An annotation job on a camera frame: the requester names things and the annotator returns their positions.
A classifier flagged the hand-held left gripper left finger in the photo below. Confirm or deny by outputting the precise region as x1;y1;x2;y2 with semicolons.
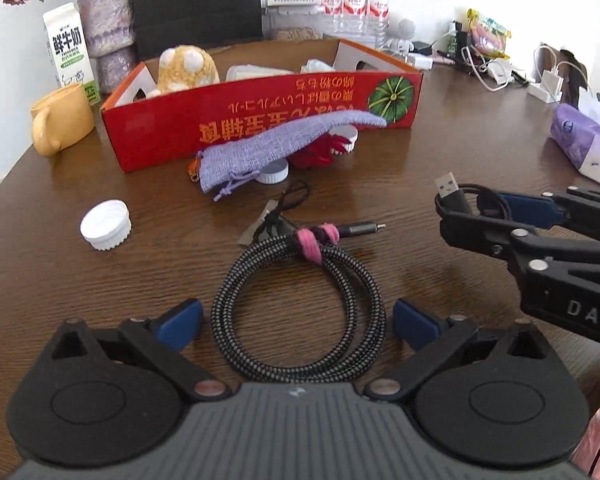
50;299;231;403

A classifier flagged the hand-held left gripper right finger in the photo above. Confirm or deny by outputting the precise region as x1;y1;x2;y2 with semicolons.
364;298;548;403

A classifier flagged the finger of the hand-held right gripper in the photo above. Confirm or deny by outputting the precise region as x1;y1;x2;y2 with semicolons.
439;207;568;275
499;186;600;242

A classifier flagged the black usb cable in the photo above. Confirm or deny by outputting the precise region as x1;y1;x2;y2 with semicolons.
433;171;506;221

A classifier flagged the braided charging cable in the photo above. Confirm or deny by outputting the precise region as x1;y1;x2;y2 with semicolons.
211;221;387;383

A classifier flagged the white ribbed lid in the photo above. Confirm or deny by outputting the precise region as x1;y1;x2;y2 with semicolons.
80;199;132;251

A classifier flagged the white bottle cap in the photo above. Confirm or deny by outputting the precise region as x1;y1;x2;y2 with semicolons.
328;126;359;154
256;161;289;184

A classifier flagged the red fuzzy item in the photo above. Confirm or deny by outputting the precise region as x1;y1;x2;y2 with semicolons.
290;132;346;168

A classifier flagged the red cardboard box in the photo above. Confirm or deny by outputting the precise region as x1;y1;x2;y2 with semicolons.
100;38;424;174

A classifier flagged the purple knit pouch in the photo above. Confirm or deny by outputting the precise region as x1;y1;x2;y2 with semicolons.
198;108;388;203

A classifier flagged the clear plastic bag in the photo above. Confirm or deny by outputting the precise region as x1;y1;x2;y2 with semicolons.
300;58;337;76

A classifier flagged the yellow plush toy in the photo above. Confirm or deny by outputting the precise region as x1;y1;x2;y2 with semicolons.
150;46;221;98

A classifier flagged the clear plastic jar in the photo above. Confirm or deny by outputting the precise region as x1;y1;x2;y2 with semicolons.
225;63;301;82

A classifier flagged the purple tissue pack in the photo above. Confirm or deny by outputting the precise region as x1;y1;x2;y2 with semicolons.
550;87;600;187

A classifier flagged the white plug charger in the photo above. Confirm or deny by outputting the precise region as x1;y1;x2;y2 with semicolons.
527;45;588;104

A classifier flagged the pink clothing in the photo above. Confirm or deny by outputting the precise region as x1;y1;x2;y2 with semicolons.
572;400;600;478

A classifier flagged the brown board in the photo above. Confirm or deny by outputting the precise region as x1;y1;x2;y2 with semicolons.
540;44;589;96

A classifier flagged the yellow green snack packet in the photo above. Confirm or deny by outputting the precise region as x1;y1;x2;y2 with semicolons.
466;8;512;61

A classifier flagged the black stand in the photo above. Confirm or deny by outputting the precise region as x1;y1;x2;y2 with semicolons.
450;20;474;68

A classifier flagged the white robot speaker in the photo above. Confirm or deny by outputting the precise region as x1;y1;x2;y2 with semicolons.
384;18;416;53

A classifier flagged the yellow mug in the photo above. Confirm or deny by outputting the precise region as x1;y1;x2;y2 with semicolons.
30;83;96;157

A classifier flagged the clear seed container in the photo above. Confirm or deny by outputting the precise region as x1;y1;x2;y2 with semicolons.
262;7;326;43

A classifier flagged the white milk carton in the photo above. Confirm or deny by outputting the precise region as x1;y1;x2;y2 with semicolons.
42;2;102;107

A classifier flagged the purple stone vase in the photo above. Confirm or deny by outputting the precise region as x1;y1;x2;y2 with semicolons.
77;0;138;95

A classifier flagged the black paper bag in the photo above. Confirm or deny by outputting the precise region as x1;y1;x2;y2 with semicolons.
131;0;263;61

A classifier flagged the grey tag with black cord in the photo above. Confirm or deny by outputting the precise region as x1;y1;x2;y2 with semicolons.
237;180;312;247

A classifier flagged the white charging dock with cable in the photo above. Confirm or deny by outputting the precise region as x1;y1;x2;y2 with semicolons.
462;47;514;92

